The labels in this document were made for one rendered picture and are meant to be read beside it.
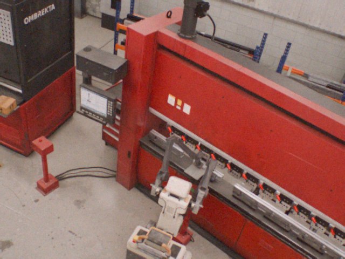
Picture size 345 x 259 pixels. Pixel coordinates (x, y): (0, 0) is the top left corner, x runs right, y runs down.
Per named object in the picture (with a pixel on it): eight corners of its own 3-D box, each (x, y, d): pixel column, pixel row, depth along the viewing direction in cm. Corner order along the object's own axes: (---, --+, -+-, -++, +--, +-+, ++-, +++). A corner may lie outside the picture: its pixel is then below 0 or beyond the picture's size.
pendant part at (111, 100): (79, 110, 444) (79, 84, 421) (85, 105, 453) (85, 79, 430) (112, 125, 433) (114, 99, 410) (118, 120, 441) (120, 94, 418)
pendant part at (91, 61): (75, 116, 457) (74, 53, 402) (88, 106, 475) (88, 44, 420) (111, 133, 444) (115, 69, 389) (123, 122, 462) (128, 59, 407)
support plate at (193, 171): (183, 171, 429) (184, 171, 429) (197, 159, 446) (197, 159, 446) (197, 180, 422) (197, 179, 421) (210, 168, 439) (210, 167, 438)
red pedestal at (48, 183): (34, 188, 507) (28, 141, 454) (49, 178, 523) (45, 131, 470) (44, 196, 499) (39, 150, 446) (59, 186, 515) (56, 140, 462)
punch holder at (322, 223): (309, 225, 381) (316, 215, 371) (312, 220, 387) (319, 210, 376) (323, 233, 375) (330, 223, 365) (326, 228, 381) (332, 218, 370)
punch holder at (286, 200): (275, 203, 397) (280, 192, 387) (278, 198, 403) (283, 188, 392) (287, 211, 391) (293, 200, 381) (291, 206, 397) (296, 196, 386)
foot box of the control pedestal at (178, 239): (166, 242, 474) (168, 236, 466) (180, 230, 490) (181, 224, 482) (179, 252, 465) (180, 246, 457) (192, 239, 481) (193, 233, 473)
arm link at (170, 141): (164, 134, 385) (172, 136, 378) (174, 136, 395) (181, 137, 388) (156, 178, 387) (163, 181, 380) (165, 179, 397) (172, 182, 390)
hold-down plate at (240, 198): (232, 196, 427) (232, 193, 425) (234, 193, 431) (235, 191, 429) (255, 211, 415) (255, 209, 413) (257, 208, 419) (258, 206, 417)
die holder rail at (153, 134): (149, 137, 482) (149, 131, 476) (152, 135, 486) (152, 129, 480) (180, 158, 461) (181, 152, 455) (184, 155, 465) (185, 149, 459)
